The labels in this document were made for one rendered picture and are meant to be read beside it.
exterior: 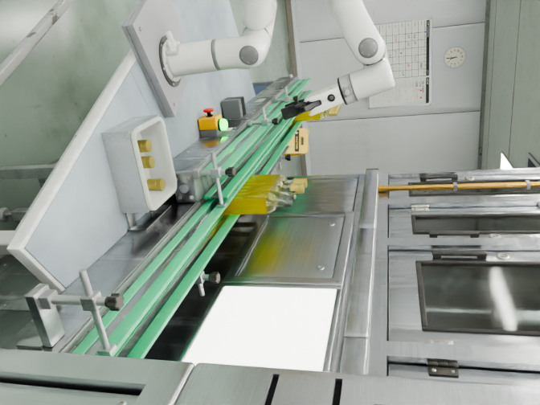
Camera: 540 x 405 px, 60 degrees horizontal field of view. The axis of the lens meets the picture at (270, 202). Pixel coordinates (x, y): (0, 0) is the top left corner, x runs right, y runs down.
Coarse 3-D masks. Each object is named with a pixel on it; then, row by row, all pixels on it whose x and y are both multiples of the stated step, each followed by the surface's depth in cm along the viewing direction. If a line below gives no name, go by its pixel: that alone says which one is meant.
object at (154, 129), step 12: (156, 120) 125; (132, 132) 117; (144, 132) 131; (156, 132) 131; (156, 144) 132; (168, 144) 132; (156, 156) 133; (168, 156) 133; (156, 168) 135; (168, 168) 134; (144, 180) 119; (168, 180) 136; (144, 192) 120; (156, 192) 133; (168, 192) 133; (156, 204) 125
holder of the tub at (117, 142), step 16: (112, 128) 120; (128, 128) 118; (112, 144) 117; (128, 144) 116; (112, 160) 119; (128, 160) 118; (112, 176) 121; (128, 176) 120; (128, 192) 122; (128, 208) 124; (144, 208) 123; (160, 208) 139; (144, 224) 129
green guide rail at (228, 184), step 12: (300, 96) 282; (288, 120) 229; (264, 132) 210; (276, 132) 207; (252, 144) 194; (264, 144) 191; (252, 156) 177; (240, 168) 167; (228, 180) 156; (240, 180) 155; (216, 192) 147; (228, 192) 145
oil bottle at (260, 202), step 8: (256, 192) 151; (264, 192) 150; (232, 200) 149; (240, 200) 148; (248, 200) 147; (256, 200) 147; (264, 200) 146; (272, 200) 146; (232, 208) 150; (240, 208) 149; (248, 208) 148; (256, 208) 148; (264, 208) 147; (272, 208) 147
